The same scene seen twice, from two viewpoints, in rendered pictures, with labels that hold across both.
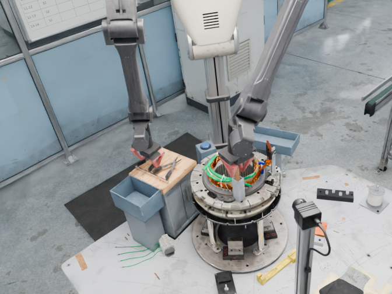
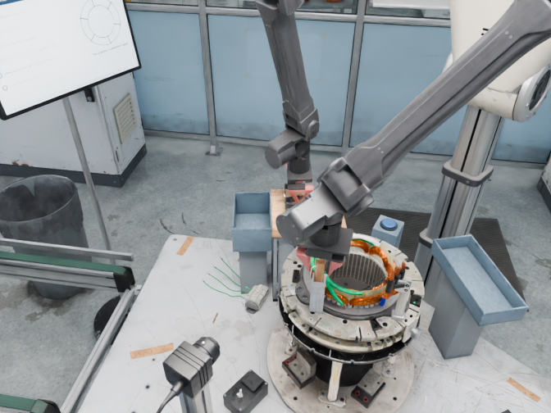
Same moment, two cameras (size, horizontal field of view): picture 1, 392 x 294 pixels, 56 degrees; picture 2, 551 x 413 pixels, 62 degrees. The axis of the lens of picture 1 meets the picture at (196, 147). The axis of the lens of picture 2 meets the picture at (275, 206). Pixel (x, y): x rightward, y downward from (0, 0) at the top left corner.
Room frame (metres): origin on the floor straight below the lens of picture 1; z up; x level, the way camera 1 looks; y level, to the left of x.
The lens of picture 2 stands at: (0.38, -0.50, 1.86)
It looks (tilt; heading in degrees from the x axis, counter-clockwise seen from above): 38 degrees down; 44
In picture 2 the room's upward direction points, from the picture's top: 1 degrees clockwise
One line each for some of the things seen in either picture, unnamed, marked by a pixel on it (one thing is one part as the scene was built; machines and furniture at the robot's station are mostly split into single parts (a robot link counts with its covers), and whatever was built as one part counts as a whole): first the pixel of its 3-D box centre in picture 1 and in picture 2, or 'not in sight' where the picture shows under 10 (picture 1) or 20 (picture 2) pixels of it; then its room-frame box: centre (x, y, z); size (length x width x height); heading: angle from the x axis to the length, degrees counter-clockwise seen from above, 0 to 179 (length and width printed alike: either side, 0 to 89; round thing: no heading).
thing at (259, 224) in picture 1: (259, 231); (335, 374); (0.91, -0.18, 0.91); 0.02 x 0.02 x 0.21
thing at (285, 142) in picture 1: (267, 160); (462, 309); (1.28, -0.31, 0.92); 0.25 x 0.11 x 0.28; 55
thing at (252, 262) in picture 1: (239, 230); (339, 356); (1.02, -0.12, 0.80); 0.39 x 0.39 x 0.01
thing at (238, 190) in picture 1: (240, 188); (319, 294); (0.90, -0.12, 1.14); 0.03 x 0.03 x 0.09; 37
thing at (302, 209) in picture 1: (304, 212); (196, 361); (0.55, -0.21, 1.37); 0.06 x 0.04 x 0.04; 10
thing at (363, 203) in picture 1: (375, 195); not in sight; (1.07, -0.70, 0.83); 0.09 x 0.09 x 0.10; 35
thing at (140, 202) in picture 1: (142, 216); (252, 247); (1.06, 0.25, 0.92); 0.17 x 0.11 x 0.28; 46
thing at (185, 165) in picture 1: (163, 169); (307, 211); (1.17, 0.15, 1.05); 0.20 x 0.19 x 0.02; 136
